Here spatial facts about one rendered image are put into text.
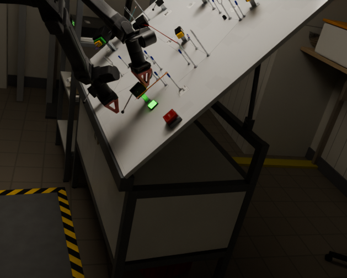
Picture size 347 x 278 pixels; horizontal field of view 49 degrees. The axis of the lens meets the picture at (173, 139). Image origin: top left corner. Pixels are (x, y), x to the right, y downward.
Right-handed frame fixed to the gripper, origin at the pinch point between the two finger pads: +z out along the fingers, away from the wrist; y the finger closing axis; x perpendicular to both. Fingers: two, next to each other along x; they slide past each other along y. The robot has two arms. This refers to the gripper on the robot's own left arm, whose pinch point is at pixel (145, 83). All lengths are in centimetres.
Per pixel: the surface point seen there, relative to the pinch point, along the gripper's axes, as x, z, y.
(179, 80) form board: -12.7, 2.3, -7.1
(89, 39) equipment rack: -4, -3, 95
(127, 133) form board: 16.1, 14.5, -6.7
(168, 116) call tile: 3.3, 5.6, -25.3
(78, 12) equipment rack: -3, -21, 90
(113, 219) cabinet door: 36, 49, -10
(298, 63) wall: -179, 86, 105
